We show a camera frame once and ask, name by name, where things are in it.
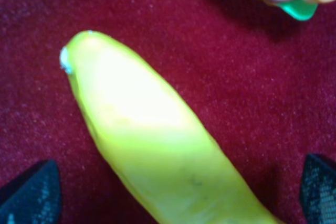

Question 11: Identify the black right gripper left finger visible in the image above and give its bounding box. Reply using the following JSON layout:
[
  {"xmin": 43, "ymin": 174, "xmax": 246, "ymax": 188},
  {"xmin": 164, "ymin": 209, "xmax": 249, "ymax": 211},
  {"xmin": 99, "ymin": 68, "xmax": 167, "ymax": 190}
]
[{"xmin": 1, "ymin": 159, "xmax": 61, "ymax": 224}]

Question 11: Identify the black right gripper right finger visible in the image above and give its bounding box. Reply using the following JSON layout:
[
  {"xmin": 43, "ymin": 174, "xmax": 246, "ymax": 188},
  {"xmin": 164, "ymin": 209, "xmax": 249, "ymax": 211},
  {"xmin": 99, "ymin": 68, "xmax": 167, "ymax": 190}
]
[{"xmin": 299, "ymin": 154, "xmax": 335, "ymax": 224}]

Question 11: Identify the yellow banana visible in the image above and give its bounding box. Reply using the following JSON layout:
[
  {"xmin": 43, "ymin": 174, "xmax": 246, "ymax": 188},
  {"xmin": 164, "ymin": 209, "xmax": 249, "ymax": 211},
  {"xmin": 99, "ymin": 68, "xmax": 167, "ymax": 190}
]
[{"xmin": 60, "ymin": 30, "xmax": 279, "ymax": 223}]

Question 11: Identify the red velvet table cloth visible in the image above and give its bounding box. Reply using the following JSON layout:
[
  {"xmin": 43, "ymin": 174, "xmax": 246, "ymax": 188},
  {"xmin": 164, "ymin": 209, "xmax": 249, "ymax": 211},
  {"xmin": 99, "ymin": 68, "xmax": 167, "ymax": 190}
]
[{"xmin": 1, "ymin": 0, "xmax": 335, "ymax": 223}]

